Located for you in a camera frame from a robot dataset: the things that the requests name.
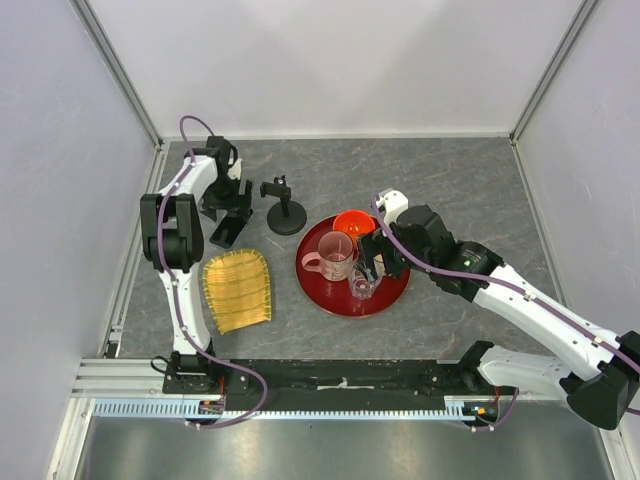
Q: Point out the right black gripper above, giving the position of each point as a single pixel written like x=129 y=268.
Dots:
x=371 y=246

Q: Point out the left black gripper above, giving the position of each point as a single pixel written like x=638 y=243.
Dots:
x=238 y=203

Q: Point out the black smartphone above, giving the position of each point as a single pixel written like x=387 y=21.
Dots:
x=228 y=229

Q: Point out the black phone stand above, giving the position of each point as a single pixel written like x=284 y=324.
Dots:
x=287 y=217

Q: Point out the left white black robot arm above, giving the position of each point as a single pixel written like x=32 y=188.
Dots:
x=209 y=183

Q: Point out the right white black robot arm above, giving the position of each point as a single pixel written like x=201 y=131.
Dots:
x=594 y=370

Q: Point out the orange plastic bowl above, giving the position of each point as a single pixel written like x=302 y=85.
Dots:
x=354 y=223

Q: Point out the pink glass mug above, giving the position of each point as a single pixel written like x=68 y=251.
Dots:
x=333 y=258

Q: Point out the clear faceted glass tumbler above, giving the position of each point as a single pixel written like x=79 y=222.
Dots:
x=360 y=287

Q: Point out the round red tray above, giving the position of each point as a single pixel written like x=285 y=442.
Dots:
x=336 y=297

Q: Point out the yellow woven bamboo basket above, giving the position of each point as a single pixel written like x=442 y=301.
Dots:
x=237 y=288

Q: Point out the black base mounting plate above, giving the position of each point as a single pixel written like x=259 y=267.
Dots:
x=277 y=382

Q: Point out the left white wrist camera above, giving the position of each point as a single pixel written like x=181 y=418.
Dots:
x=235 y=170

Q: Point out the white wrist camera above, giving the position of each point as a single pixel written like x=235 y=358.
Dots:
x=390 y=203
x=235 y=170

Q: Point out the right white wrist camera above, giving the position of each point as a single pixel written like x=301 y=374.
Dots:
x=390 y=203

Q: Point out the left aluminium frame post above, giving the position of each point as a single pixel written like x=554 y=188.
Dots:
x=101 y=41

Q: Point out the aluminium frame post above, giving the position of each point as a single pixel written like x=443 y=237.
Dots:
x=101 y=41
x=568 y=41

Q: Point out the grey slotted cable duct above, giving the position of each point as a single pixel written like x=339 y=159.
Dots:
x=201 y=411

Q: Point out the right aluminium frame post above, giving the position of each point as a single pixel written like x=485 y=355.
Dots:
x=568 y=41

